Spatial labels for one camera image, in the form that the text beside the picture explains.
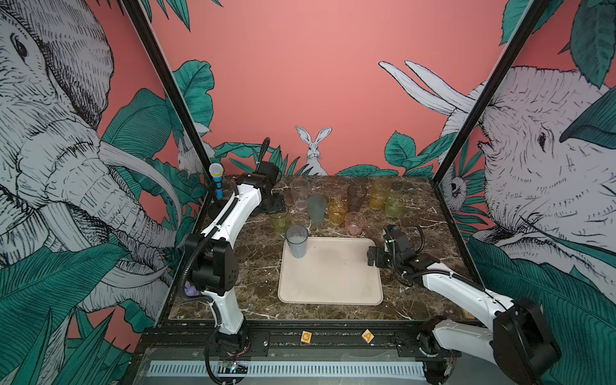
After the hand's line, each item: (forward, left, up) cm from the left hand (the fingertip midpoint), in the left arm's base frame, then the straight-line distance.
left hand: (273, 206), depth 88 cm
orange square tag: (-41, -11, -16) cm, 45 cm away
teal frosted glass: (+11, -17, -15) cm, 26 cm away
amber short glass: (+9, -26, -16) cm, 32 cm away
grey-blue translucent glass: (-6, -8, -11) cm, 16 cm away
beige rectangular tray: (-19, -22, -18) cm, 34 cm away
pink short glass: (+1, -33, -15) cm, 36 cm away
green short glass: (+10, -53, -16) cm, 56 cm away
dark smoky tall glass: (+21, -38, -19) cm, 47 cm away
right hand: (-14, -38, -10) cm, 42 cm away
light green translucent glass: (0, -2, -10) cm, 10 cm away
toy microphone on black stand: (+14, +22, +6) cm, 27 cm away
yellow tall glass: (+16, -46, -12) cm, 50 cm away
